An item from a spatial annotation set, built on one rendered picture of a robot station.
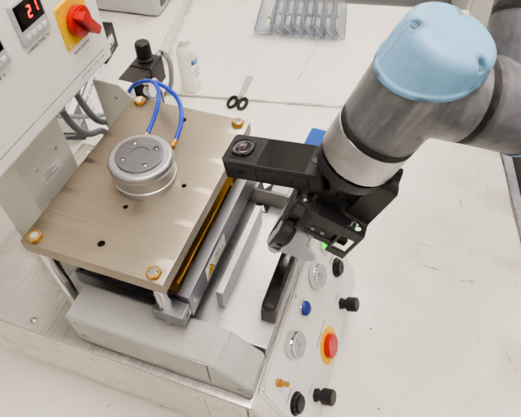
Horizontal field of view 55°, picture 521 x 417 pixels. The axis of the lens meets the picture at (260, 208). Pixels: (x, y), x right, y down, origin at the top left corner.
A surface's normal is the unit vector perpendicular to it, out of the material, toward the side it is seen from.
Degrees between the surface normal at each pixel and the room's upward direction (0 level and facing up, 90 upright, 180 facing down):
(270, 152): 8
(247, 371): 41
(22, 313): 0
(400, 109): 87
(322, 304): 65
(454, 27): 20
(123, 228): 0
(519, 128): 76
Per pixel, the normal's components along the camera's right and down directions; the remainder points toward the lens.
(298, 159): -0.16, -0.65
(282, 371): 0.85, -0.04
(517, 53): -0.60, 0.04
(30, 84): 0.94, 0.25
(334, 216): 0.30, -0.50
